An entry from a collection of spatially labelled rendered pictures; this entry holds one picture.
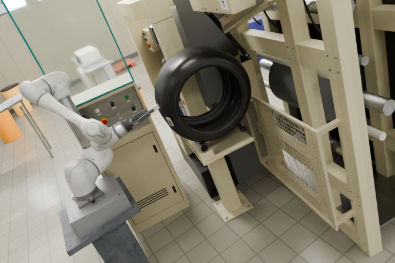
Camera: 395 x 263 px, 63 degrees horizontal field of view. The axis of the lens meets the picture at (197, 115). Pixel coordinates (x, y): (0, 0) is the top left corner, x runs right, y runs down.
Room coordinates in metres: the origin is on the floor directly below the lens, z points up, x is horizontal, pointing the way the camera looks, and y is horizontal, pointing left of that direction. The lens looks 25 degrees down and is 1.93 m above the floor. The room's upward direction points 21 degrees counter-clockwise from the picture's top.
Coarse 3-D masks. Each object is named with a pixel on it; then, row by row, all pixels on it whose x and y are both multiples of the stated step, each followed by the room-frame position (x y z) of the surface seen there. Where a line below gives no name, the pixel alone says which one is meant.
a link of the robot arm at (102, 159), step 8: (56, 72) 2.17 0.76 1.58; (64, 72) 2.21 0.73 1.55; (48, 80) 2.07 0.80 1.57; (56, 80) 2.10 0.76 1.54; (64, 80) 2.14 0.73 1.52; (56, 88) 2.08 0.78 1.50; (64, 88) 2.11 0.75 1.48; (56, 96) 2.08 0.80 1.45; (64, 96) 2.09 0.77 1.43; (64, 104) 2.09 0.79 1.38; (72, 104) 2.12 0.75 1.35; (72, 128) 2.07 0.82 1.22; (80, 136) 2.06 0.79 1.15; (80, 144) 2.07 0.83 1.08; (88, 144) 2.05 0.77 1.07; (88, 152) 2.02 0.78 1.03; (96, 152) 2.03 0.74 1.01; (104, 152) 2.06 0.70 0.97; (112, 152) 2.12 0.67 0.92; (88, 160) 1.99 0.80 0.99; (96, 160) 2.00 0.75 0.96; (104, 160) 2.03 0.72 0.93; (112, 160) 2.10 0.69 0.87; (104, 168) 2.01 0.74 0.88
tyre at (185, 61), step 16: (192, 48) 1.93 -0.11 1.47; (208, 48) 1.87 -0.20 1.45; (176, 64) 1.80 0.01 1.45; (192, 64) 1.75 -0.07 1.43; (208, 64) 1.76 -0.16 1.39; (224, 64) 1.78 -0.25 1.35; (240, 64) 1.84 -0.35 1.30; (160, 80) 1.85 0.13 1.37; (176, 80) 1.73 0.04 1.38; (224, 80) 2.07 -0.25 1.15; (240, 80) 1.79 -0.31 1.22; (160, 96) 1.77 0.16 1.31; (176, 96) 1.72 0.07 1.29; (224, 96) 2.06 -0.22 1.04; (240, 96) 1.81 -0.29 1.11; (160, 112) 1.84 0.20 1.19; (176, 112) 1.71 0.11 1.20; (208, 112) 2.04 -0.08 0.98; (224, 112) 2.02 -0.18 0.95; (240, 112) 1.78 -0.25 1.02; (176, 128) 1.73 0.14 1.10; (192, 128) 1.73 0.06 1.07; (208, 128) 1.95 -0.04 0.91; (224, 128) 1.76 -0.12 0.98
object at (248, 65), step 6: (240, 60) 2.33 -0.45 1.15; (246, 60) 2.15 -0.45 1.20; (252, 60) 2.15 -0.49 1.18; (246, 66) 2.14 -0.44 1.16; (252, 66) 2.14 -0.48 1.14; (252, 72) 2.14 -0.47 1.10; (252, 78) 2.14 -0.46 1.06; (252, 84) 2.14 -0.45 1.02; (258, 84) 2.14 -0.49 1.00; (252, 90) 2.13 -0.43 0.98; (258, 90) 2.14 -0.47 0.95; (258, 96) 2.14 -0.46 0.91
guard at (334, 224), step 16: (256, 112) 2.01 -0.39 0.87; (256, 128) 2.10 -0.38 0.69; (304, 128) 1.43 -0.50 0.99; (256, 144) 2.20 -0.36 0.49; (272, 144) 1.90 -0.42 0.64; (304, 144) 1.48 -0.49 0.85; (320, 144) 1.34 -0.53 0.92; (272, 160) 1.98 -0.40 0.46; (320, 160) 1.35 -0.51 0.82; (320, 176) 1.39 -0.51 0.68; (336, 224) 1.34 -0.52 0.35
